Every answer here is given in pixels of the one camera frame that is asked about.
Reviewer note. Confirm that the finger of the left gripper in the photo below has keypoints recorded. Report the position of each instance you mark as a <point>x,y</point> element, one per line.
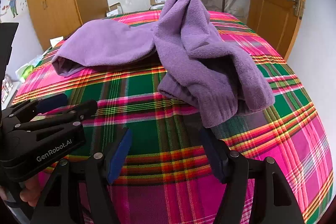
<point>76,114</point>
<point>29,109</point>

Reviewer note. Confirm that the person's left hand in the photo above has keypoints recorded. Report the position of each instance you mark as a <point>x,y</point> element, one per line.
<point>31,191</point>

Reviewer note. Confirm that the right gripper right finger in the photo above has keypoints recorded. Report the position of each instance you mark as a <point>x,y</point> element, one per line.
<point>231,169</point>

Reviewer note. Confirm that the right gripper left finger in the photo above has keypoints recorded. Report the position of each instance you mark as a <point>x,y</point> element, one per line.
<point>101,170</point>

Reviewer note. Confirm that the pink green plaid tablecloth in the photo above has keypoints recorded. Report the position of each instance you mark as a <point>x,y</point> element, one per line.
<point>166,177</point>

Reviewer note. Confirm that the white cardboard box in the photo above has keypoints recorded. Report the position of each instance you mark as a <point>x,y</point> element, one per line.
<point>115,9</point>

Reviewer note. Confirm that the purple fleece garment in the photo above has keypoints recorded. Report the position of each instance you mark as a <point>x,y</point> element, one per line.
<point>218,78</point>

